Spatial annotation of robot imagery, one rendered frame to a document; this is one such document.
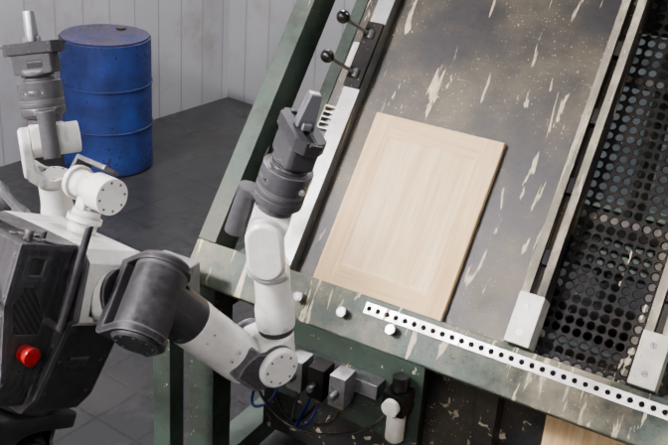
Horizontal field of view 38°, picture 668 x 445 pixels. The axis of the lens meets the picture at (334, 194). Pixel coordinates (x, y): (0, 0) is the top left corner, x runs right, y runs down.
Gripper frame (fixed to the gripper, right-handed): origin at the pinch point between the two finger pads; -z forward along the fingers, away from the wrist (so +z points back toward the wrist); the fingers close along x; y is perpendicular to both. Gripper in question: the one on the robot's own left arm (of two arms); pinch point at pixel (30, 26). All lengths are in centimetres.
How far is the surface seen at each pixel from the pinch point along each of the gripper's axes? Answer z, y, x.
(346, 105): 29, -73, 57
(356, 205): 54, -60, 58
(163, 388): 98, -52, 1
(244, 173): 45, -73, 27
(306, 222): 57, -60, 44
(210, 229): 59, -67, 16
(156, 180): 83, -329, -67
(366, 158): 43, -66, 62
